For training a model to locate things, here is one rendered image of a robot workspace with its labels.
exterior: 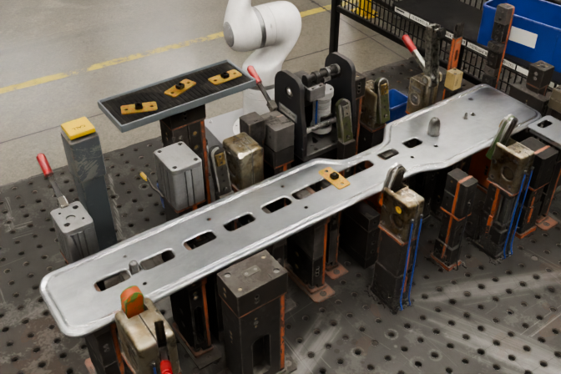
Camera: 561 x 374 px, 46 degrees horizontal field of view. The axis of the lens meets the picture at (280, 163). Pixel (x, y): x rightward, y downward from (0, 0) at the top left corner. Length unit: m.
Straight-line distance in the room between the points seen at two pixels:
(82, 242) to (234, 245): 0.32
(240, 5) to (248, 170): 0.51
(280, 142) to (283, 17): 0.42
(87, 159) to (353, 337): 0.76
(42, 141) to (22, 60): 0.98
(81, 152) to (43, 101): 2.50
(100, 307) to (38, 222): 0.74
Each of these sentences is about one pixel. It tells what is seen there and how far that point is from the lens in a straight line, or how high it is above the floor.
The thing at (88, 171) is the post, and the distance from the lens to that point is 1.60.
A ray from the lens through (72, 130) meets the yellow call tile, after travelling 1.56.
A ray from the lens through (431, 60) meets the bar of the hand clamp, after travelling 1.90.
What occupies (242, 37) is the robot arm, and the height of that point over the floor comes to 1.17.
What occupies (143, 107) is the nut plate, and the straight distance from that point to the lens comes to 1.60.
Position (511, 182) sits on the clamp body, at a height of 0.96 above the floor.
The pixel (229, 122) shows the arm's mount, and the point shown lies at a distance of 2.18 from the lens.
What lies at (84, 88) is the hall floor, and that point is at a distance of 4.12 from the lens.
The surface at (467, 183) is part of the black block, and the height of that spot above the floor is 0.99.
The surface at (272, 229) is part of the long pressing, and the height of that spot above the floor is 1.00.
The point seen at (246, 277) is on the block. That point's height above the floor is 1.03.
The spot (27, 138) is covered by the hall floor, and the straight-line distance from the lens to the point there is 3.76.
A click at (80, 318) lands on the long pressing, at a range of 1.35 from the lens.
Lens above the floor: 1.99
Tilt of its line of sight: 37 degrees down
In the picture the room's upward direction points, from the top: straight up
